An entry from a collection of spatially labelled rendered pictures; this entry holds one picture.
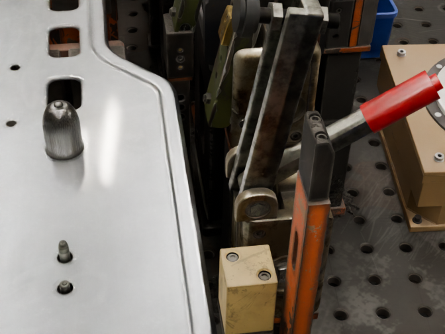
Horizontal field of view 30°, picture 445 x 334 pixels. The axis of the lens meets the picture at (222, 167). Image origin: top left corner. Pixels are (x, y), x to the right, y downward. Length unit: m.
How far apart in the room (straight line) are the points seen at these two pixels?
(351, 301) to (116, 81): 0.40
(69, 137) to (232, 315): 0.23
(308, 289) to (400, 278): 0.53
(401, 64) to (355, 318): 0.38
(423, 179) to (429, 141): 0.06
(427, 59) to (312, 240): 0.74
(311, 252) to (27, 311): 0.22
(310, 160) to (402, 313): 0.58
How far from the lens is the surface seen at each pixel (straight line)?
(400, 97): 0.57
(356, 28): 0.91
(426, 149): 1.05
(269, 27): 0.51
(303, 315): 0.54
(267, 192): 0.58
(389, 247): 1.07
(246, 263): 0.55
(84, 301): 0.61
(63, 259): 0.64
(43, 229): 0.67
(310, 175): 0.45
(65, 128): 0.70
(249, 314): 0.56
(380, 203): 1.12
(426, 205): 1.07
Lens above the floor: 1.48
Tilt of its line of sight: 43 degrees down
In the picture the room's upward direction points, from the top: 2 degrees clockwise
